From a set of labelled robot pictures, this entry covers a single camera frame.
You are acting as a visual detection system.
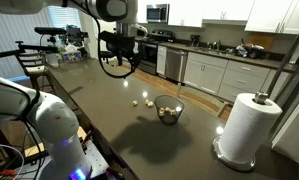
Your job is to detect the black office chair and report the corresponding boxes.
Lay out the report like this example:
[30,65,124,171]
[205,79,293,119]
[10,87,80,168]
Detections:
[98,50,115,64]

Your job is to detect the black equipment on table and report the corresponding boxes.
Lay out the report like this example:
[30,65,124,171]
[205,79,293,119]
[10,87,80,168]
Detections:
[66,24,89,48]

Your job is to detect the black coffee maker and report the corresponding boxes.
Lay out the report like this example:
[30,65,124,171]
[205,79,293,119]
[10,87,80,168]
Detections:
[189,34,201,48]

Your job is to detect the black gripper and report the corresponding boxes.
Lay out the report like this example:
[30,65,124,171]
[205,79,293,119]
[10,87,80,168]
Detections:
[98,30,141,73]

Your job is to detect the white wall cabinets over sink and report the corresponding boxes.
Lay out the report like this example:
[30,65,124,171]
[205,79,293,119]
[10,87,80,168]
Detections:
[167,0,299,36]

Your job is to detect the black stereo camera bar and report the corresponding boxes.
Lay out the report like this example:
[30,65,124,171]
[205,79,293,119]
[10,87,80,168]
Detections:
[34,26,68,36]

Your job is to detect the white paper towel roll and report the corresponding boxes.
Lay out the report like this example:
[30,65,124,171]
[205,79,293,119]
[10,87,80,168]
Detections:
[218,92,284,164]

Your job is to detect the metal sink faucet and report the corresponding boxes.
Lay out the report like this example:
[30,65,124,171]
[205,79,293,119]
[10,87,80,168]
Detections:
[207,39,222,52]

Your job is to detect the stainless dishwasher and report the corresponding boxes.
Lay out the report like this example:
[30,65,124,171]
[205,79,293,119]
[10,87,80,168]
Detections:
[164,48,188,83]

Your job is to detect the pile of dishes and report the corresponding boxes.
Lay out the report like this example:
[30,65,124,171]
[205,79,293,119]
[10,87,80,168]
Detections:
[234,42,266,60]

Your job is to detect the clear plastic container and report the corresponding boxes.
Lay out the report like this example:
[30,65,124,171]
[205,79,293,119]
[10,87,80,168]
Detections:
[45,53,60,69]

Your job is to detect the black boom stand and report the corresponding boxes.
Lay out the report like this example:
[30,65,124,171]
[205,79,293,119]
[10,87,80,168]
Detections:
[0,40,59,60]

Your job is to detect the tissue box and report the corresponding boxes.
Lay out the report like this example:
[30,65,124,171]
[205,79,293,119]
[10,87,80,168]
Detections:
[60,44,83,63]

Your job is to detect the grey metal stand poles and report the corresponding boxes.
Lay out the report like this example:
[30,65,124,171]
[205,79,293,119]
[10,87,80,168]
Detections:
[260,19,299,148]

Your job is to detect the white cable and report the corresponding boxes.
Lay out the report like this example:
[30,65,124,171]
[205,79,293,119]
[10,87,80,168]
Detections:
[0,143,25,180]

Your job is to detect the white narrow cabinet door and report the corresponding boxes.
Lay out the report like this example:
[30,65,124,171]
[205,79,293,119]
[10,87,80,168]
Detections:
[156,45,168,77]

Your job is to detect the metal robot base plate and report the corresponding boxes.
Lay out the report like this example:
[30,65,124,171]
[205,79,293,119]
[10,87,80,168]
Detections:
[15,139,110,180]

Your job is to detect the wooden cutting board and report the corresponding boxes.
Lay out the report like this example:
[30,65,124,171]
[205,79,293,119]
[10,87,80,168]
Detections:
[248,33,275,51]

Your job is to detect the blue mat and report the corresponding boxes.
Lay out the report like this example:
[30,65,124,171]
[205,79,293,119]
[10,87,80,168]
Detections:
[7,75,30,83]

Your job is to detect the white sink base cabinets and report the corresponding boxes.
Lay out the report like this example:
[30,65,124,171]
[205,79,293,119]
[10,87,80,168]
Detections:
[183,52,290,103]

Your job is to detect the stainless microwave oven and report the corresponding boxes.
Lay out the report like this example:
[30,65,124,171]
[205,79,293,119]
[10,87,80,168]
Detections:
[146,3,171,24]

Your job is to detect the metal paper towel holder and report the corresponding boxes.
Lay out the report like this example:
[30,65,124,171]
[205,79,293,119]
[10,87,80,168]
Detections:
[212,91,269,173]

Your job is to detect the black wire mesh basket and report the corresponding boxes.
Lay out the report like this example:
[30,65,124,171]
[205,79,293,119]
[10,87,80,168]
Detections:
[153,94,186,125]

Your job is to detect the orange cable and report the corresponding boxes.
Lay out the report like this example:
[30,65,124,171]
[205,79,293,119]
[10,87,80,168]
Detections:
[0,169,18,180]

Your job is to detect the window blinds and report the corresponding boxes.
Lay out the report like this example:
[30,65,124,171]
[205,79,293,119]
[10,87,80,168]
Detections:
[47,5,82,29]

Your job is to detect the dark sink countertop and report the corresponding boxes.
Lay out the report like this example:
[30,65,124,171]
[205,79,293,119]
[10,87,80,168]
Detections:
[158,41,297,73]

